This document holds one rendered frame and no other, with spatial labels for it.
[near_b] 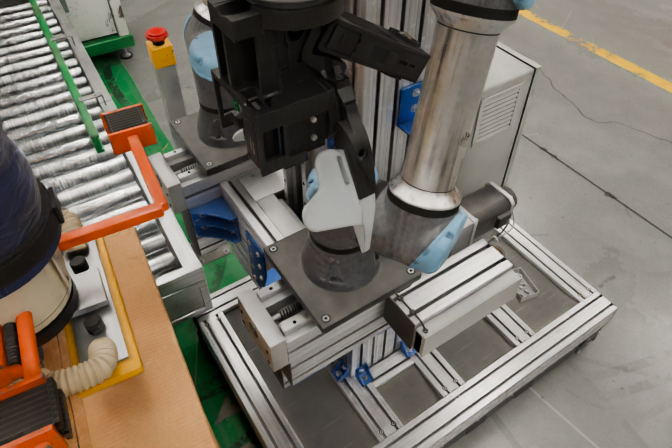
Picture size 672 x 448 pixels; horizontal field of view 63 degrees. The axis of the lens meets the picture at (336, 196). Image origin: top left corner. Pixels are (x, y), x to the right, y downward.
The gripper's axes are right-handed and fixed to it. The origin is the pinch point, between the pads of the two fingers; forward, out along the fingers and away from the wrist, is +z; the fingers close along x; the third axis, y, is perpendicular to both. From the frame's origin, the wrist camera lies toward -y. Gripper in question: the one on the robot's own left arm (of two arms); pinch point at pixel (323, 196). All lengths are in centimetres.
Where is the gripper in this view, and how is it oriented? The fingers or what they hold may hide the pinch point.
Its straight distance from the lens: 50.2
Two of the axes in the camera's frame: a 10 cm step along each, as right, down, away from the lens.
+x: 5.5, 5.8, -6.0
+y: -8.3, 3.9, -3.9
